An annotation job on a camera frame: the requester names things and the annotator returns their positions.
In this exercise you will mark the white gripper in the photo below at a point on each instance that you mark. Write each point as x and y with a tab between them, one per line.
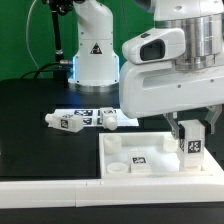
157	88

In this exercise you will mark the black camera stand pole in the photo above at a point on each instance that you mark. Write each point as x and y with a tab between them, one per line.
58	7

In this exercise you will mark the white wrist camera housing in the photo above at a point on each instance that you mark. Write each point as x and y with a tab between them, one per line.
155	45

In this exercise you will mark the white marker base sheet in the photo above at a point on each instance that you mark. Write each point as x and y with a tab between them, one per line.
92	117

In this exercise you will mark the white square tabletop tray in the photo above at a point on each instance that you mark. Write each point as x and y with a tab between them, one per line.
114	151

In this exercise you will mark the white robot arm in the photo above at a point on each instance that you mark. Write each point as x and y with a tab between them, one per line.
175	66

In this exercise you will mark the white L-shaped obstacle fence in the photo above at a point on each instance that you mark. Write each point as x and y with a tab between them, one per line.
64	171

